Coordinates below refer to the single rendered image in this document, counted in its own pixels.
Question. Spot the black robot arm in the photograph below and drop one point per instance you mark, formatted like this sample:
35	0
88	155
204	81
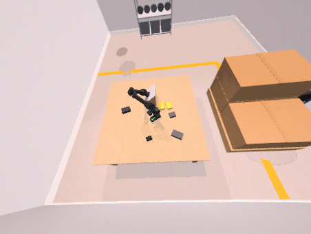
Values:
143	92

